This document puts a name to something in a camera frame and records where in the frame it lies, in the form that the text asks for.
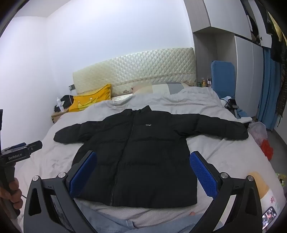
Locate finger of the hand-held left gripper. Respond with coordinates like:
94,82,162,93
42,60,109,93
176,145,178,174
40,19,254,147
10,140,43,155

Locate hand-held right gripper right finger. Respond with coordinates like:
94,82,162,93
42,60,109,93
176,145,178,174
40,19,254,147
189,151,263,233

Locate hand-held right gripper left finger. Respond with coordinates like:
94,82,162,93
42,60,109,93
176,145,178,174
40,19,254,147
23,151,97,233

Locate black puffer jacket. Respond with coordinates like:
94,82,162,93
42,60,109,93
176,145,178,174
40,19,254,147
54,105,249,208

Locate person's left hand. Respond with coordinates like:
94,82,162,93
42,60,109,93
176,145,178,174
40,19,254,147
0,178,23,210

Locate wooden nightstand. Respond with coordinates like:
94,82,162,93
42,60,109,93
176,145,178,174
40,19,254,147
51,111,70,123

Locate grey duvet bed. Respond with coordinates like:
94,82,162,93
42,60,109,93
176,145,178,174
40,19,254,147
17,86,281,229

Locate black bag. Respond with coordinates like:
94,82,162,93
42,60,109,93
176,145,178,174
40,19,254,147
54,95,75,112

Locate cream printed cushion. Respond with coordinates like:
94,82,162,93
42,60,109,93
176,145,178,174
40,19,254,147
248,171,281,217

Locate red plastic bag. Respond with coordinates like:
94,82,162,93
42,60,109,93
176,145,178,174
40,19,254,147
260,139,274,160

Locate clear plastic bag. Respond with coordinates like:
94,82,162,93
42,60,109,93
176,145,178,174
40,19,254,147
248,122,268,147

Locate yellow pillow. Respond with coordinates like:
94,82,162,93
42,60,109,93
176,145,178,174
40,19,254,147
68,84,112,112

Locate blue cloth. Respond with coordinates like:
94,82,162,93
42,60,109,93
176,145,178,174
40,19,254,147
236,108,250,119

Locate person's blue jeans legs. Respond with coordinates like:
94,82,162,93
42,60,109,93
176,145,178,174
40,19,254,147
88,212,202,233

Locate smartphone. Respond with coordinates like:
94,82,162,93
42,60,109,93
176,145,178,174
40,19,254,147
262,206,277,229

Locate grey patchwork pillow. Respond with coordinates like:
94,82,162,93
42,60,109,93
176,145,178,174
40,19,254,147
132,82,191,96

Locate blue cushion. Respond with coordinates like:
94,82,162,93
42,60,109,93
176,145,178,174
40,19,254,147
211,60,236,99

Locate blue curtain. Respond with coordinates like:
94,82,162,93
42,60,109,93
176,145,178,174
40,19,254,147
256,47,282,131

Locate grey wardrobe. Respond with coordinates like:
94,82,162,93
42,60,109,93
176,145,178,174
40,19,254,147
183,0,274,126

